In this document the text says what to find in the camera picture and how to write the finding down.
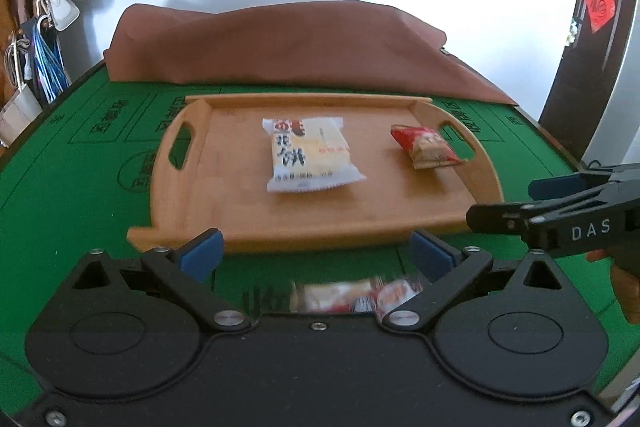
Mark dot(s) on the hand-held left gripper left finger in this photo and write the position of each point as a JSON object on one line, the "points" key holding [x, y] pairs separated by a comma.
{"points": [[202, 254]]}

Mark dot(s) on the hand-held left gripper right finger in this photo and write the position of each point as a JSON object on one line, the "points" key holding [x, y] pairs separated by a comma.
{"points": [[430, 257]]}

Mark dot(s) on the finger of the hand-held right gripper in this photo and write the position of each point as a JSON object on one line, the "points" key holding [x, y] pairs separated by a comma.
{"points": [[555, 188], [495, 217]]}

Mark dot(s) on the red white coffee sachet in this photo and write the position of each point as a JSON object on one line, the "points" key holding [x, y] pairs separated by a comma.
{"points": [[345, 297]]}

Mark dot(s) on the person's right hand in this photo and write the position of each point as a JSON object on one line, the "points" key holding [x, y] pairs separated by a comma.
{"points": [[627, 287]]}

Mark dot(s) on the red triangular snack packet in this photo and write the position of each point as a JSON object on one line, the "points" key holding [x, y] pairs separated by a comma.
{"points": [[425, 144]]}

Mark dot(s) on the dark brown door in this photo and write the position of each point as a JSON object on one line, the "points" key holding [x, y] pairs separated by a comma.
{"points": [[585, 57]]}

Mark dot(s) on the white pastry snack packet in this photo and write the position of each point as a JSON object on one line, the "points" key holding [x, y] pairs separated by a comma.
{"points": [[310, 157]]}

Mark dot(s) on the white flower ornament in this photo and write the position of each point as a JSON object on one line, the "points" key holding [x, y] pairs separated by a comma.
{"points": [[573, 32]]}

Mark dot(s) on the red door decoration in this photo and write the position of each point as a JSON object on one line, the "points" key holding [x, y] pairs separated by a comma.
{"points": [[600, 2]]}

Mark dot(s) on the brown cloth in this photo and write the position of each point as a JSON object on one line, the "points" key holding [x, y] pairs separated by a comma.
{"points": [[300, 47]]}

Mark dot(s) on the white paper bag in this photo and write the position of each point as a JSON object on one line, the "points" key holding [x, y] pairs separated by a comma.
{"points": [[20, 112]]}

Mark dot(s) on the blue striped bag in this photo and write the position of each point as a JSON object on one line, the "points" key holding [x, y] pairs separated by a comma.
{"points": [[47, 62]]}

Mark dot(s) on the white small purse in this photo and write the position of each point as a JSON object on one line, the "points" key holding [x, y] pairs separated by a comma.
{"points": [[62, 9]]}

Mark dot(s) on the grey door frame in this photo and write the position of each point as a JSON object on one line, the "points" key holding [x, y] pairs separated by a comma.
{"points": [[625, 97]]}

